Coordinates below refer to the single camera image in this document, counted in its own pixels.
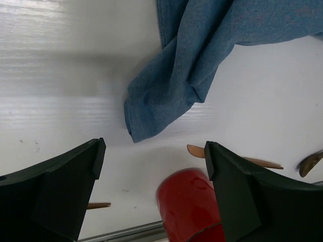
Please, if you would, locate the copper spoon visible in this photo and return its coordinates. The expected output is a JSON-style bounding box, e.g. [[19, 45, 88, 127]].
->
[[298, 150, 323, 177]]

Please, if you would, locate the aluminium table edge rail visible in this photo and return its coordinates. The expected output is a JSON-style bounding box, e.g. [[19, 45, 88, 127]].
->
[[79, 221, 167, 241]]

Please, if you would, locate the copper knife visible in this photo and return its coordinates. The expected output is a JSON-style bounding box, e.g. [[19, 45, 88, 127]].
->
[[187, 144, 284, 169]]

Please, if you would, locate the copper fork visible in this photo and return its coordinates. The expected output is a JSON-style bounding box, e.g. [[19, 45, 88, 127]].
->
[[87, 203, 111, 210]]

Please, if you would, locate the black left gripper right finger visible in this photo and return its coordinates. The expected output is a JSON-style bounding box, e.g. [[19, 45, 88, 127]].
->
[[204, 142, 322, 241]]

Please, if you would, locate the red mug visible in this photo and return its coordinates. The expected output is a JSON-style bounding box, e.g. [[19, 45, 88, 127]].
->
[[156, 168, 225, 242]]

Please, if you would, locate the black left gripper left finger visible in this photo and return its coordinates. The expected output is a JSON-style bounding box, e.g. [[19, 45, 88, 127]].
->
[[1, 138, 106, 241]]

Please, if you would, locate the blue cloth placemat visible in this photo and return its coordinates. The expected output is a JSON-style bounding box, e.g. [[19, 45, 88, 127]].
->
[[124, 1, 322, 143]]

